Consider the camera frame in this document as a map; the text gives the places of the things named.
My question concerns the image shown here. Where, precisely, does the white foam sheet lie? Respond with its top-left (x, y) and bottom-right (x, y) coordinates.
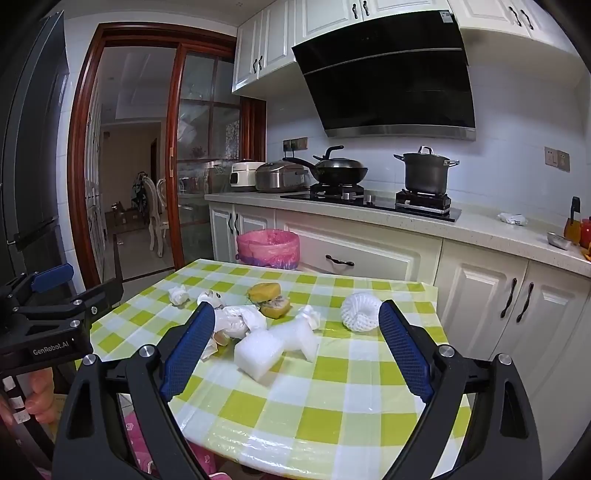
top-left (268, 318), bottom-right (320, 365)

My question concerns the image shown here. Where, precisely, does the black gas stove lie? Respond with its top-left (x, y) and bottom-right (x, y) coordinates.
top-left (279, 182), bottom-right (462, 223)

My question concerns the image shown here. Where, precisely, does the person's left hand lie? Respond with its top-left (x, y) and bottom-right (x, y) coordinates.
top-left (25, 367), bottom-right (60, 423)

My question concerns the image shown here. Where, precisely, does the white rice cooker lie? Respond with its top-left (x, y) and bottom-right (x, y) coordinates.
top-left (229, 159), bottom-right (266, 192)

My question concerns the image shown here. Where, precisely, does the white base cabinet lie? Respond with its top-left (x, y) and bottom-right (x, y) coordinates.
top-left (208, 203), bottom-right (591, 416)

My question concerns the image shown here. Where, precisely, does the white hallway cupboard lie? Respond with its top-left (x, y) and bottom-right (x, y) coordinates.
top-left (84, 76), bottom-right (106, 278)

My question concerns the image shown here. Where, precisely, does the glass sliding door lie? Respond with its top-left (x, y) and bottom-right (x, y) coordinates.
top-left (171, 44), bottom-right (245, 271)

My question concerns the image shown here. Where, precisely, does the silver pressure cooker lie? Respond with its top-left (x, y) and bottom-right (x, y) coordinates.
top-left (255, 161), bottom-right (311, 193)

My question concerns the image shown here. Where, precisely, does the pink floral cloth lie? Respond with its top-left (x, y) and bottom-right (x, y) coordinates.
top-left (117, 408), bottom-right (232, 480)

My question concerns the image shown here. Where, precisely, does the white foam block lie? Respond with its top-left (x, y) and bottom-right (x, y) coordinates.
top-left (233, 329), bottom-right (287, 383)

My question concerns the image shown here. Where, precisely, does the green checked tablecloth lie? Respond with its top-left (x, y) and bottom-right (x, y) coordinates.
top-left (76, 258), bottom-right (472, 476)

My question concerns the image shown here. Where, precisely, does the green potted plant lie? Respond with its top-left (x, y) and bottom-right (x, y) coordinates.
top-left (131, 172), bottom-right (147, 208)

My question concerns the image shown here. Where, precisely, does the bin with pink bag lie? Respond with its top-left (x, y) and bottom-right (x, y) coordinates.
top-left (235, 229), bottom-right (301, 271)

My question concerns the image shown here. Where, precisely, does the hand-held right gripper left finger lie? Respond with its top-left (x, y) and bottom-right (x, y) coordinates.
top-left (50, 301), bottom-right (218, 480)

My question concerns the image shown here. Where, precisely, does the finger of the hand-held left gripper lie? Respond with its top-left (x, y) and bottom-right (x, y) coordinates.
top-left (15, 279), bottom-right (125, 336)
top-left (0, 264), bottom-right (74, 311)

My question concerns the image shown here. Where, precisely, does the orange knife holder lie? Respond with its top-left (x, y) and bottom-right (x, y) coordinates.
top-left (564, 196), bottom-right (583, 245)

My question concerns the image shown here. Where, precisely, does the stained paper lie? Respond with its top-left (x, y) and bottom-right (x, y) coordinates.
top-left (199, 332), bottom-right (229, 361)

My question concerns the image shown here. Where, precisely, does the dark refrigerator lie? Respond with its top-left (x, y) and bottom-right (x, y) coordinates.
top-left (0, 9), bottom-right (79, 296)

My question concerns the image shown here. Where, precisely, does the white wall cabinet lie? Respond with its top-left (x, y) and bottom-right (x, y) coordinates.
top-left (295, 0), bottom-right (589, 90)
top-left (231, 0), bottom-right (298, 95)

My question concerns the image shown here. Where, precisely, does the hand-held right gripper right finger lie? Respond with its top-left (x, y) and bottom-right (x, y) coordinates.
top-left (378, 299), bottom-right (543, 480)

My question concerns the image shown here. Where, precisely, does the speckled stone countertop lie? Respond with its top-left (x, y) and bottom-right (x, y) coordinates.
top-left (204, 189), bottom-right (591, 278)

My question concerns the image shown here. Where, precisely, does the grey stock pot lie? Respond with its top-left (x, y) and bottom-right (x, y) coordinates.
top-left (393, 145), bottom-right (460, 195)

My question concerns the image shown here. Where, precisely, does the red wooden door frame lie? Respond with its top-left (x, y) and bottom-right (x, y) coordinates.
top-left (67, 23), bottom-right (269, 289)

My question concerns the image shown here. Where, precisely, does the black range hood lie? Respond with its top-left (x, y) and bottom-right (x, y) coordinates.
top-left (291, 9), bottom-right (477, 141)

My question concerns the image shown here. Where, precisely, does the yellow sponge with white pad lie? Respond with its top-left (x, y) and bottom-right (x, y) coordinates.
top-left (259, 296), bottom-right (291, 319)

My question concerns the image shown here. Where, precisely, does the white cabinet drawer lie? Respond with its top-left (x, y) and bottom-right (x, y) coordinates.
top-left (276, 217), bottom-right (444, 283)

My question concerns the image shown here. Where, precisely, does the black wok with lid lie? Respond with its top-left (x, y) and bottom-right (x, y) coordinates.
top-left (283, 145), bottom-right (369, 185)

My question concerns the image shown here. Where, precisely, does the white foam fruit net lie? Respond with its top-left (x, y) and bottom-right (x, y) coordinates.
top-left (341, 292), bottom-right (383, 332)

